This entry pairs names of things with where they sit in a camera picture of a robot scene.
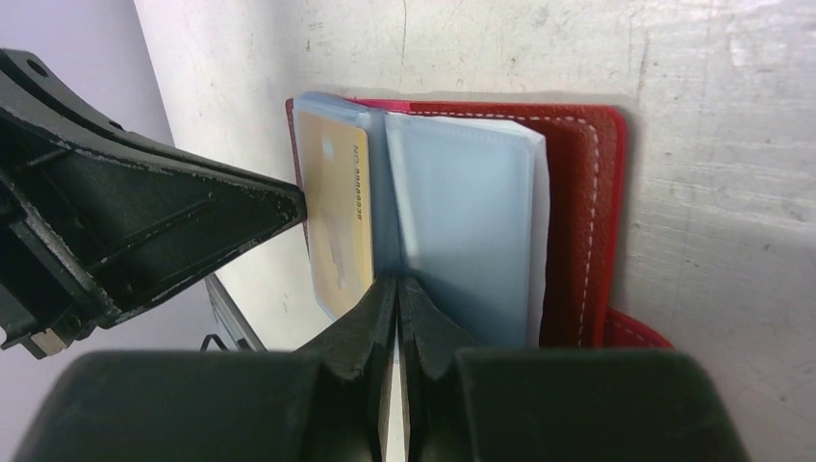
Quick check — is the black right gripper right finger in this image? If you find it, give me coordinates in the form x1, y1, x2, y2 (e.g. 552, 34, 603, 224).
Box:
397, 277, 748, 461

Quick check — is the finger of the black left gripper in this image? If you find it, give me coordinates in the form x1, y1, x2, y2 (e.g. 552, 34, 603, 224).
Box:
1, 48, 307, 359

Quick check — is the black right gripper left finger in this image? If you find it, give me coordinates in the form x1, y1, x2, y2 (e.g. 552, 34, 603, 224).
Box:
15, 275, 398, 461

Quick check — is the red leather card holder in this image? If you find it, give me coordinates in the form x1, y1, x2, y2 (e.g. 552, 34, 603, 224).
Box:
286, 92, 667, 348

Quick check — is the gold card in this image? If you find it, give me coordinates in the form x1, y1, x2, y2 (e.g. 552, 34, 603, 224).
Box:
295, 111, 374, 318

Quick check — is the aluminium frame rail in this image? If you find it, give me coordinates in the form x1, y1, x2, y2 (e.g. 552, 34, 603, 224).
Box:
200, 274, 266, 351

